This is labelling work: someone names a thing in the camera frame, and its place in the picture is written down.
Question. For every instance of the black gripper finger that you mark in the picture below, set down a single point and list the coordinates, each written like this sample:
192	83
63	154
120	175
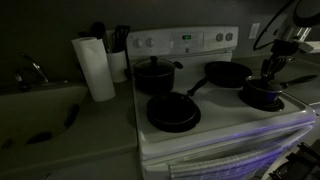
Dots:
266	69
278	70

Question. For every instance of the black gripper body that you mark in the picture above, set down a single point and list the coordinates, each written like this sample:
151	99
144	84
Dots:
283	50

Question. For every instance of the small glass pot lid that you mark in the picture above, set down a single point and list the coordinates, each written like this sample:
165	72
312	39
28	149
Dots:
258	85

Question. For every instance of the small black pot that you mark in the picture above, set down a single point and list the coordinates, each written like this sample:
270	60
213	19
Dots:
260	96

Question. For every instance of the white stove knob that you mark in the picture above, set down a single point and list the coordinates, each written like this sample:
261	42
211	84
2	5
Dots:
229	36
219	37
149	42
137	42

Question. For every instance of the white electric stove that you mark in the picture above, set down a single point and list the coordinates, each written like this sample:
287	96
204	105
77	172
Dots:
216	106

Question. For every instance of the green stove clock display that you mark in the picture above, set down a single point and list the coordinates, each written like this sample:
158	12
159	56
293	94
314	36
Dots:
186	37

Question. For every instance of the large black pot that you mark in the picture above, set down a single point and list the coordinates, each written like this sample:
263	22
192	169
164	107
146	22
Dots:
153	83

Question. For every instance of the large glass pot lid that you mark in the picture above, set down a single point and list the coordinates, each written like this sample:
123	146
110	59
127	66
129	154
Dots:
150	68

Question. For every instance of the black equipment stand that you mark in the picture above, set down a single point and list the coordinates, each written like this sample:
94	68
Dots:
300	163

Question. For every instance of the white utensil holder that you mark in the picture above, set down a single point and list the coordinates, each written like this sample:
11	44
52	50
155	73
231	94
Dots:
117	66

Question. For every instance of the black slotted spatula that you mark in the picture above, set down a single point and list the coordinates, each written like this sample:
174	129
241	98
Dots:
121	33

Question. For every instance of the white paper towel roll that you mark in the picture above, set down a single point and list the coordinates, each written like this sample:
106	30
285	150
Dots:
95	70

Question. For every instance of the black ladle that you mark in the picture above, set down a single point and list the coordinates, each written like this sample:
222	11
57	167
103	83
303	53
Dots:
98	29

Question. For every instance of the metal sink faucet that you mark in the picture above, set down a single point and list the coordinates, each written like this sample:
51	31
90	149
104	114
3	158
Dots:
36	68

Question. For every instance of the white wall outlet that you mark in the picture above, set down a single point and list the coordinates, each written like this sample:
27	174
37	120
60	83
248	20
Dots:
254	30

